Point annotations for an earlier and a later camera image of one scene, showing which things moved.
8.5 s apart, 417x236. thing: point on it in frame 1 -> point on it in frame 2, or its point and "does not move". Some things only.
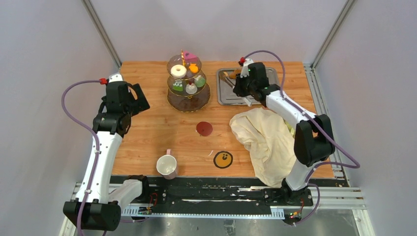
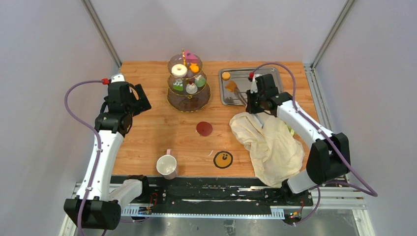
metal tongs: (224, 76) -> (244, 99)
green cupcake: (200, 81) does not move
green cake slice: (177, 85) does not move
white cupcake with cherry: (191, 88) does not move
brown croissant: (233, 74) -> (231, 86)
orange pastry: (193, 68) does not move
